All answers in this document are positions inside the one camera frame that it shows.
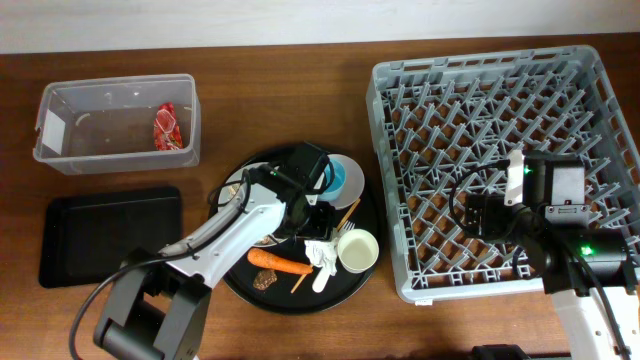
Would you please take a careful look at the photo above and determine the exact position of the wooden chopstick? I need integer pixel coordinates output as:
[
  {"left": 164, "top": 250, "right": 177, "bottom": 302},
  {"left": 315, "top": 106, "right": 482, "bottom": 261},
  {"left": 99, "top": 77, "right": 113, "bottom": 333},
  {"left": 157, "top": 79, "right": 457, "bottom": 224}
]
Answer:
[{"left": 290, "top": 198, "right": 361, "bottom": 294}]

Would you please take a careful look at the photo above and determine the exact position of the brown food lump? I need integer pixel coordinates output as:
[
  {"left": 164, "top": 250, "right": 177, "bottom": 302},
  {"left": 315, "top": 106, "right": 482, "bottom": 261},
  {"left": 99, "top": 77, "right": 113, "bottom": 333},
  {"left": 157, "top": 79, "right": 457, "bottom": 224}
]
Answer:
[{"left": 253, "top": 269, "right": 278, "bottom": 291}]

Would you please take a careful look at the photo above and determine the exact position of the grey plate with food scraps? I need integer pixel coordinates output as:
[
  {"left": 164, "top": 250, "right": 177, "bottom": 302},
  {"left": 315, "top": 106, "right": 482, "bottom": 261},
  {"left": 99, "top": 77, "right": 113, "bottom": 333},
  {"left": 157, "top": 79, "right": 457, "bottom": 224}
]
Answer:
[{"left": 214, "top": 162, "right": 289, "bottom": 248}]

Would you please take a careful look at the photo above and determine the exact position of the red snack wrapper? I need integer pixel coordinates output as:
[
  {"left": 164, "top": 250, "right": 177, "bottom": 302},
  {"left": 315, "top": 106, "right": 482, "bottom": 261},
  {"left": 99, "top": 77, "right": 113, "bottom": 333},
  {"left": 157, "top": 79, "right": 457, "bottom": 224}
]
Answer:
[{"left": 153, "top": 102, "right": 184, "bottom": 151}]

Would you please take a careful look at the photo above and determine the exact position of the white tissue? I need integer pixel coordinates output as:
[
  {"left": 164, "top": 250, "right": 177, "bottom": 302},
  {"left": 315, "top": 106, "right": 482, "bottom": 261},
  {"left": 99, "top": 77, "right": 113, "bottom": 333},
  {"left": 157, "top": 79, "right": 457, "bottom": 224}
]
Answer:
[{"left": 304, "top": 237, "right": 338, "bottom": 276}]

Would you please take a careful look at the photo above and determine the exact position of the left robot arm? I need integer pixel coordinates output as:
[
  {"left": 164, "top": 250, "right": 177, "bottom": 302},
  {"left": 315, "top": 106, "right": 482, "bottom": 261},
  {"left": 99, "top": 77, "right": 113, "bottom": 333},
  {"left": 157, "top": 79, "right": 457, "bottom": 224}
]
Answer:
[{"left": 77, "top": 159, "right": 335, "bottom": 359}]

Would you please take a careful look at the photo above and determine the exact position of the orange carrot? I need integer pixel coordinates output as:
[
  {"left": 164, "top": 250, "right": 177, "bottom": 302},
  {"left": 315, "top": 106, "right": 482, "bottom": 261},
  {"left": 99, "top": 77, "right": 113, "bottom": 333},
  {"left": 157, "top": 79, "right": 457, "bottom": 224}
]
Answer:
[{"left": 247, "top": 248, "right": 313, "bottom": 275}]

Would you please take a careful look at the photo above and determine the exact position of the round black tray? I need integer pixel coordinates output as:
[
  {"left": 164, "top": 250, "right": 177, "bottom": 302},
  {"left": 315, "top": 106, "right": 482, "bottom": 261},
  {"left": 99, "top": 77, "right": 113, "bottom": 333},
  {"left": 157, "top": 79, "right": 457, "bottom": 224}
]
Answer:
[{"left": 224, "top": 175, "right": 386, "bottom": 315}]

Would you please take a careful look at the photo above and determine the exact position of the blue plastic cup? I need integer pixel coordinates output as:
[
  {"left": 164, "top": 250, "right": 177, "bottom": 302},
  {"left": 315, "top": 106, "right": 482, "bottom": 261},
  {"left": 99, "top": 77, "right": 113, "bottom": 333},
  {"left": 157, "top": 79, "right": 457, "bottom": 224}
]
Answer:
[{"left": 318, "top": 158, "right": 346, "bottom": 202}]

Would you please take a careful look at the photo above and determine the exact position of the clear plastic bin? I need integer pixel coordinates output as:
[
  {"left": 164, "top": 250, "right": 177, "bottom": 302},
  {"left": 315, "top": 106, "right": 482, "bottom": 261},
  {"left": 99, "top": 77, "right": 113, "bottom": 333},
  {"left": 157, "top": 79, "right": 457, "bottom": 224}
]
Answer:
[{"left": 33, "top": 74, "right": 201, "bottom": 175}]

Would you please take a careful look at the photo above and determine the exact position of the white plastic fork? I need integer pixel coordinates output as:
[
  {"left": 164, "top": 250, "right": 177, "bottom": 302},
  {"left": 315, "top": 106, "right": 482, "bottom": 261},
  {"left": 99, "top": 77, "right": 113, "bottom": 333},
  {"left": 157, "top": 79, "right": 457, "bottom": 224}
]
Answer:
[{"left": 312, "top": 221, "right": 355, "bottom": 293}]

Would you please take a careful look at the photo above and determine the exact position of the grey dishwasher rack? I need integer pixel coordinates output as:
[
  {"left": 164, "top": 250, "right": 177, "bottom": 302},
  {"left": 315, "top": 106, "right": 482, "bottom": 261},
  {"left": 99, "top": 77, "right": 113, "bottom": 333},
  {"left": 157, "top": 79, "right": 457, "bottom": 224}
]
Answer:
[{"left": 366, "top": 45, "right": 639, "bottom": 305}]

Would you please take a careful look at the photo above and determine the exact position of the black rectangular tray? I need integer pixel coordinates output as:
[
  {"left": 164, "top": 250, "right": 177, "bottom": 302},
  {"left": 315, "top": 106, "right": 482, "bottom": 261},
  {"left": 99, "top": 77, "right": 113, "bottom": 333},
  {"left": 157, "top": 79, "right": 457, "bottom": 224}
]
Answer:
[{"left": 38, "top": 186, "right": 182, "bottom": 288}]

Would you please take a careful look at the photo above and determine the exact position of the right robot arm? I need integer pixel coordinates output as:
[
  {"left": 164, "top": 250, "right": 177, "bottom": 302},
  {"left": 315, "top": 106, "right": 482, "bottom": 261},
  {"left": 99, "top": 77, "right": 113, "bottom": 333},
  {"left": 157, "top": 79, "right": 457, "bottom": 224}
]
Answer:
[{"left": 452, "top": 150, "right": 639, "bottom": 359}]

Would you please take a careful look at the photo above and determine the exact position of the cream paper cup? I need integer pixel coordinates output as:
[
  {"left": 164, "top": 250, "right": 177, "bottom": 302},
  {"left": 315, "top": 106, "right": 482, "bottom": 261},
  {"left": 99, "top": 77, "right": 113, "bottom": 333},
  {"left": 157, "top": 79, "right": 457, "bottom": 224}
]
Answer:
[{"left": 336, "top": 229, "right": 380, "bottom": 274}]

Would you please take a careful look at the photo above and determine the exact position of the pink small bowl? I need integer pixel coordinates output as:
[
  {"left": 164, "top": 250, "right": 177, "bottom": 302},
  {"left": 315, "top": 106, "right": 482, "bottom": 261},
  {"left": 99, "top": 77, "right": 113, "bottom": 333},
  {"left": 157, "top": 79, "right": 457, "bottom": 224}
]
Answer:
[{"left": 328, "top": 154, "right": 365, "bottom": 210}]

